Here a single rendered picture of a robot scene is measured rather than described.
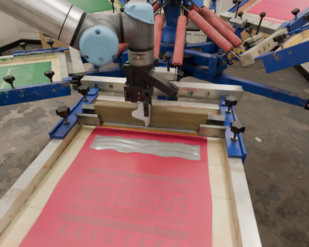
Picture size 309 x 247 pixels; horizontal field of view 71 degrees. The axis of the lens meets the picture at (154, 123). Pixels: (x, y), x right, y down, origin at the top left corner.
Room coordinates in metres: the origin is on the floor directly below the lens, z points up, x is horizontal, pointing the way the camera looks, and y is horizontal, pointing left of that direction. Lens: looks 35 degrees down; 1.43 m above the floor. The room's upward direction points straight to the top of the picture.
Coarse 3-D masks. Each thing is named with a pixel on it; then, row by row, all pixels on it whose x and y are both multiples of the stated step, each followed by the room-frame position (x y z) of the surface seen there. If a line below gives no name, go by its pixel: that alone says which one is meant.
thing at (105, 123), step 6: (120, 126) 0.61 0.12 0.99; (126, 126) 0.61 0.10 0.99; (132, 126) 0.60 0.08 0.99; (138, 126) 0.60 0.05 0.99; (144, 126) 0.60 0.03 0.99; (150, 126) 0.60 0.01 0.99; (156, 126) 0.60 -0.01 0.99; (162, 126) 0.60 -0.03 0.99; (180, 132) 0.58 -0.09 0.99; (186, 132) 0.57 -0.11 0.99; (192, 132) 0.57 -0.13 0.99
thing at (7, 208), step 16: (112, 96) 0.83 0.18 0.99; (208, 112) 0.73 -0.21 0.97; (48, 144) 0.51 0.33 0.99; (64, 144) 0.53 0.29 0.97; (224, 144) 0.53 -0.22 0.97; (48, 160) 0.45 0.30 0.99; (240, 160) 0.44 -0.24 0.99; (32, 176) 0.38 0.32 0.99; (240, 176) 0.38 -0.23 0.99; (16, 192) 0.33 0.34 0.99; (32, 192) 0.36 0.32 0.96; (240, 192) 0.33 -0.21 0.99; (0, 208) 0.29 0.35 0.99; (16, 208) 0.30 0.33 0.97; (240, 208) 0.29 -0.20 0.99; (0, 224) 0.26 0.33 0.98; (240, 224) 0.25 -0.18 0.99; (256, 224) 0.25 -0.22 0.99; (240, 240) 0.22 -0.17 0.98; (256, 240) 0.22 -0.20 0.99
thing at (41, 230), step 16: (96, 128) 0.64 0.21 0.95; (112, 128) 0.64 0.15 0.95; (80, 160) 0.48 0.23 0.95; (96, 160) 0.48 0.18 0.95; (112, 160) 0.48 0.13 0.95; (128, 160) 0.48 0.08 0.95; (64, 176) 0.41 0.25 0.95; (80, 176) 0.41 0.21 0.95; (64, 192) 0.36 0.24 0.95; (48, 208) 0.31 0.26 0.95; (64, 208) 0.31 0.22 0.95; (48, 224) 0.27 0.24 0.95; (32, 240) 0.24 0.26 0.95; (48, 240) 0.24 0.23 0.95; (64, 240) 0.24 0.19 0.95; (80, 240) 0.24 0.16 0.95
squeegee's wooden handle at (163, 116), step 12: (96, 108) 0.64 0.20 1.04; (108, 108) 0.63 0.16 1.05; (120, 108) 0.62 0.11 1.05; (132, 108) 0.62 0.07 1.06; (156, 108) 0.61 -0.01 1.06; (168, 108) 0.61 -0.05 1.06; (180, 108) 0.61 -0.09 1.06; (108, 120) 0.63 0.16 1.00; (120, 120) 0.62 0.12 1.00; (132, 120) 0.62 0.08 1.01; (156, 120) 0.60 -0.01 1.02; (168, 120) 0.60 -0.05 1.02; (180, 120) 0.59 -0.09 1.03; (192, 120) 0.58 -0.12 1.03; (204, 120) 0.58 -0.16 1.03
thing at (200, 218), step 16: (192, 144) 0.55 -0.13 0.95; (144, 160) 0.48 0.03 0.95; (160, 160) 0.48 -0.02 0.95; (176, 160) 0.48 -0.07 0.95; (192, 160) 0.48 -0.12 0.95; (192, 176) 0.41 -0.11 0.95; (208, 176) 0.41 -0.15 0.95; (192, 192) 0.36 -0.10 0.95; (208, 192) 0.36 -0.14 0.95; (192, 208) 0.31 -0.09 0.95; (208, 208) 0.31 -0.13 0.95; (192, 224) 0.27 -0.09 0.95; (208, 224) 0.27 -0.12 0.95; (192, 240) 0.24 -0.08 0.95; (208, 240) 0.24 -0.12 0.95
